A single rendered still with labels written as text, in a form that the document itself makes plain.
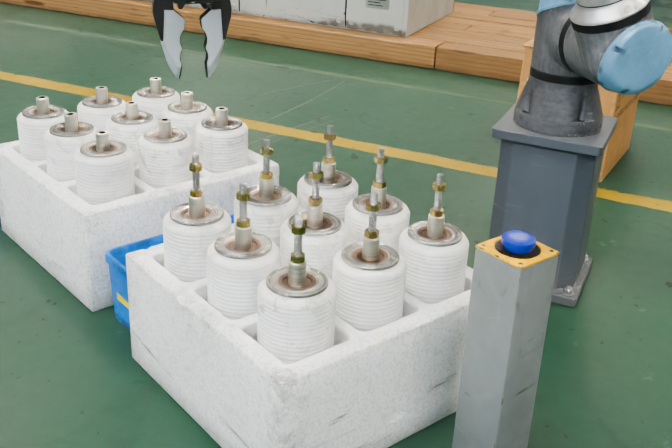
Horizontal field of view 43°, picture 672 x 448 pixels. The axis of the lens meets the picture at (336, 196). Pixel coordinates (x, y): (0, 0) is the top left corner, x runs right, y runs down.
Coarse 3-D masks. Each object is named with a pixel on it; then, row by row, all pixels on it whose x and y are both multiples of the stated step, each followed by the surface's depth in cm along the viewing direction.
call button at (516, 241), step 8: (504, 232) 101; (512, 232) 101; (520, 232) 101; (504, 240) 99; (512, 240) 99; (520, 240) 99; (528, 240) 99; (512, 248) 98; (520, 248) 98; (528, 248) 98
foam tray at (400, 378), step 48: (144, 288) 121; (192, 288) 115; (144, 336) 125; (192, 336) 112; (240, 336) 105; (336, 336) 108; (384, 336) 106; (432, 336) 112; (192, 384) 115; (240, 384) 104; (288, 384) 97; (336, 384) 103; (384, 384) 109; (432, 384) 116; (240, 432) 107; (288, 432) 100; (336, 432) 106; (384, 432) 112
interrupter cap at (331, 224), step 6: (294, 216) 120; (306, 216) 121; (324, 216) 121; (330, 216) 121; (336, 216) 121; (288, 222) 118; (294, 222) 118; (306, 222) 119; (324, 222) 120; (330, 222) 119; (336, 222) 119; (306, 228) 117; (312, 228) 118; (318, 228) 118; (324, 228) 117; (330, 228) 117; (336, 228) 117; (306, 234) 115; (312, 234) 115; (318, 234) 115; (324, 234) 116; (330, 234) 116
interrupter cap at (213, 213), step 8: (176, 208) 121; (184, 208) 121; (208, 208) 122; (216, 208) 122; (176, 216) 119; (184, 216) 119; (208, 216) 120; (216, 216) 119; (184, 224) 117; (192, 224) 117; (200, 224) 117; (208, 224) 117
